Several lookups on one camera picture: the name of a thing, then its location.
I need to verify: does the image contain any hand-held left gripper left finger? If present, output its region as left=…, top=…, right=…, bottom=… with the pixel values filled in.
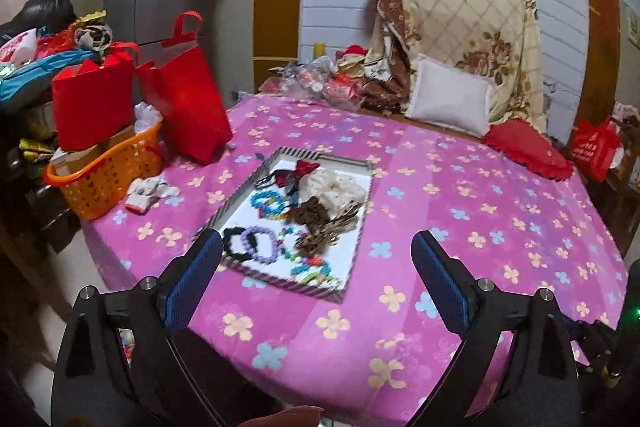
left=50, top=228, right=224, bottom=427

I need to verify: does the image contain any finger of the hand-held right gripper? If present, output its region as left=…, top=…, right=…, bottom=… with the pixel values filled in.
left=570, top=319, right=624, bottom=382

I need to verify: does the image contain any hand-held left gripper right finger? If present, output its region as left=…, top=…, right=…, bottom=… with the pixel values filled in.
left=411, top=230, right=582, bottom=427

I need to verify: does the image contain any rainbow bead bracelet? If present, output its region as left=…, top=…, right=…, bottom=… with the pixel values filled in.
left=290, top=256, right=339, bottom=289

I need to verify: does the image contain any white tray with striped border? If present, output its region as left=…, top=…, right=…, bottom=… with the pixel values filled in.
left=192, top=146, right=375, bottom=306

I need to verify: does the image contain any person's left hand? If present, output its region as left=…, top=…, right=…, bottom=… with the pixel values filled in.
left=239, top=405, right=324, bottom=427

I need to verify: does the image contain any pink floral bed sheet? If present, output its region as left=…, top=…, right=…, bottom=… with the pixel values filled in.
left=81, top=94, right=632, bottom=427

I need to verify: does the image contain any white cloth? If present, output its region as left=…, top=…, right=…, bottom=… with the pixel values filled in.
left=125, top=174, right=181, bottom=214
left=133, top=102, right=164, bottom=134

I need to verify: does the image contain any wooden side cabinet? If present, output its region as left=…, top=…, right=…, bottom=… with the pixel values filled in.
left=597, top=127, right=640, bottom=255

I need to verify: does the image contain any tan hair clip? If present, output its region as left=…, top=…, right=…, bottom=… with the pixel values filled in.
left=326, top=201, right=364, bottom=234

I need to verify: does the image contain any leopard print hair bow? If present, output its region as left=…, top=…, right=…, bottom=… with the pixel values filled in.
left=294, top=228, right=342, bottom=259

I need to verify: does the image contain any orange plastic basket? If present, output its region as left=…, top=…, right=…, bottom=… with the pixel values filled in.
left=42, top=122, right=166, bottom=221

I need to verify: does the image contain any brown scrunchie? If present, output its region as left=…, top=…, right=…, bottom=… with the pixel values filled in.
left=292, top=195, right=331, bottom=226

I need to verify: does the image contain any cream fluffy scrunchie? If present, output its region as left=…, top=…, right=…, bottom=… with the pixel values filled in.
left=305, top=167, right=371, bottom=208

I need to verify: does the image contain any red bow hair clip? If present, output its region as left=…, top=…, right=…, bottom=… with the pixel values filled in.
left=256, top=159, right=319, bottom=196

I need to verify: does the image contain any red frilled cushion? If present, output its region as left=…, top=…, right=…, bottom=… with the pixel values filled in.
left=482, top=118, right=576, bottom=182

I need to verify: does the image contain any red plastic shopping bag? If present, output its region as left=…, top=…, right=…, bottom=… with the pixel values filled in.
left=571, top=117, right=624, bottom=183

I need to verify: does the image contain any cardboard box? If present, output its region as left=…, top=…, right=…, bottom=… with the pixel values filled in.
left=49, top=127, right=137, bottom=180

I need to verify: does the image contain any red tote bag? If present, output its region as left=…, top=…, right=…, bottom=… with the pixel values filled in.
left=134, top=11, right=234, bottom=166

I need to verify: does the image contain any white pillow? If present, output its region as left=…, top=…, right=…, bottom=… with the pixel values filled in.
left=403, top=54, right=496, bottom=138

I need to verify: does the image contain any red paper gift bag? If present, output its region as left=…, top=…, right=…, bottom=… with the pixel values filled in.
left=51, top=44, right=136, bottom=152

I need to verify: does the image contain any red snack wrappers pile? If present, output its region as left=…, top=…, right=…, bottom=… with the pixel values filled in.
left=324, top=74, right=367, bottom=108

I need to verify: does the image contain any clear plastic bags heap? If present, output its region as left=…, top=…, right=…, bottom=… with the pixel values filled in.
left=280, top=57, right=342, bottom=101

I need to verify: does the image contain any blue bag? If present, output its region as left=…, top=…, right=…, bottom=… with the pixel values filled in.
left=0, top=49, right=102, bottom=108

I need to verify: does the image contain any cream floral quilt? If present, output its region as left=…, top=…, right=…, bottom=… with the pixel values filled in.
left=362, top=0, right=549, bottom=134

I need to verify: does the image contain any black plastic bag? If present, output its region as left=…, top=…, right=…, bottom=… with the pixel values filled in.
left=0, top=0, right=79, bottom=38

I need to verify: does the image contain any black bead bracelet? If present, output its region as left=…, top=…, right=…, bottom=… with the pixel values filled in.
left=221, top=227, right=251, bottom=259

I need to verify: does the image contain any purple bead bracelet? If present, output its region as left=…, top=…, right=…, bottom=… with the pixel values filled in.
left=241, top=227, right=281, bottom=263

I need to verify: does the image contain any mixed colour bead bracelet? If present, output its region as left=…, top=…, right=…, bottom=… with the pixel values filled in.
left=277, top=227, right=312, bottom=266

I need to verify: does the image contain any turquoise bead bracelet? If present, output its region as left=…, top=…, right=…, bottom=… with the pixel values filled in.
left=249, top=189, right=294, bottom=219

